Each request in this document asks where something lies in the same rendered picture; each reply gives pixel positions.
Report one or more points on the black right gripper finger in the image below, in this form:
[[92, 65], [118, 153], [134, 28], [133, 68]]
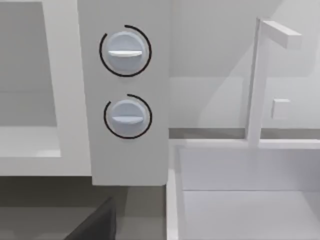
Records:
[[97, 222]]

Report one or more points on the tall white tap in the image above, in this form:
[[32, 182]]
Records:
[[255, 87]]

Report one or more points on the pale blue microwave knob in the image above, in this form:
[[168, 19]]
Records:
[[126, 117], [125, 51]]

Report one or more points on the pale microwave oven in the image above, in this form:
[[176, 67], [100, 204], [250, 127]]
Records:
[[75, 100]]

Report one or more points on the white sink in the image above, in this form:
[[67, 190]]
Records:
[[237, 190]]

